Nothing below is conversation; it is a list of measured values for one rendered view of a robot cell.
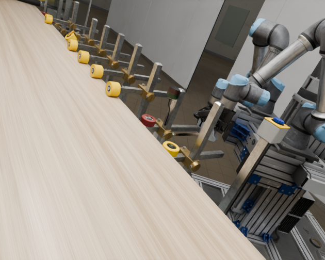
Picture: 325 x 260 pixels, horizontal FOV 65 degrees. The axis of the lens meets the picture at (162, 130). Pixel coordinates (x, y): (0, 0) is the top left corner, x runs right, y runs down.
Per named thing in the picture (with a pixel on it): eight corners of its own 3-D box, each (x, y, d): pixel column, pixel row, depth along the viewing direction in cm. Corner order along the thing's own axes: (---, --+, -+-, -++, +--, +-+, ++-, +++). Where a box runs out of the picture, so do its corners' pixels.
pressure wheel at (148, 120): (145, 131, 142) (151, 113, 137) (151, 139, 137) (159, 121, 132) (132, 131, 137) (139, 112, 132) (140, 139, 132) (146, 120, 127)
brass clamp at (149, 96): (143, 92, 160) (145, 85, 158) (153, 102, 151) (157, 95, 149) (134, 91, 156) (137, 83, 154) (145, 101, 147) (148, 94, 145)
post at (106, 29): (94, 82, 214) (108, 25, 193) (95, 84, 211) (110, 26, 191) (90, 82, 211) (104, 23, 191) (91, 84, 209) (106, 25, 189)
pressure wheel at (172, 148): (156, 157, 123) (164, 137, 118) (171, 163, 123) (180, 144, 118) (153, 166, 115) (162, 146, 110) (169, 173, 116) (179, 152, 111)
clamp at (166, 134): (157, 127, 148) (160, 119, 145) (170, 140, 139) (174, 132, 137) (149, 126, 144) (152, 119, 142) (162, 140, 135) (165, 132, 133)
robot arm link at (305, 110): (306, 126, 141) (321, 104, 136) (319, 136, 129) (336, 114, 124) (288, 118, 140) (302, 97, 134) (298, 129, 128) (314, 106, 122)
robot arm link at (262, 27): (260, 95, 184) (270, 31, 139) (242, 86, 191) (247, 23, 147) (270, 85, 186) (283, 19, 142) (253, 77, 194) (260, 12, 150)
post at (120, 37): (106, 95, 197) (123, 33, 177) (107, 97, 195) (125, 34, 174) (101, 94, 195) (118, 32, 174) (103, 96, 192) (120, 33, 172)
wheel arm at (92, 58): (141, 68, 206) (143, 64, 204) (143, 70, 204) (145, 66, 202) (81, 57, 174) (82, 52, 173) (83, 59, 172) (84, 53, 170)
